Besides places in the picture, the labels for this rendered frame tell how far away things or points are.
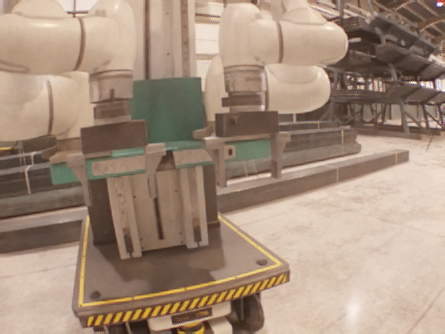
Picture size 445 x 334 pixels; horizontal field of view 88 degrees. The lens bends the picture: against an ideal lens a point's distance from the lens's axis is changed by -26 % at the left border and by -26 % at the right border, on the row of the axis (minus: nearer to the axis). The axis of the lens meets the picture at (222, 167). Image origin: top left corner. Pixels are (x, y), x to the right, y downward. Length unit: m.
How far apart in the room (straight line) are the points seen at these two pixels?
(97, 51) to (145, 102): 0.47
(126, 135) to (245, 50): 0.28
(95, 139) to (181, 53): 0.58
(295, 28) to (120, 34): 0.35
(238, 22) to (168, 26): 0.52
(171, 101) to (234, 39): 0.43
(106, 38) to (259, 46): 0.30
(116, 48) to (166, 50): 0.56
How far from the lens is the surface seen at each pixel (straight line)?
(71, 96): 0.80
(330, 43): 0.65
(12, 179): 3.27
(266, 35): 0.62
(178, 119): 0.99
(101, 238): 1.24
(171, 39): 1.10
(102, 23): 0.55
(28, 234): 2.20
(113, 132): 0.56
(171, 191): 1.10
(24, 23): 0.51
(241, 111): 0.62
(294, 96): 0.90
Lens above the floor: 0.82
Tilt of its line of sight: 11 degrees down
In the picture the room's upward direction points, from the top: 3 degrees counter-clockwise
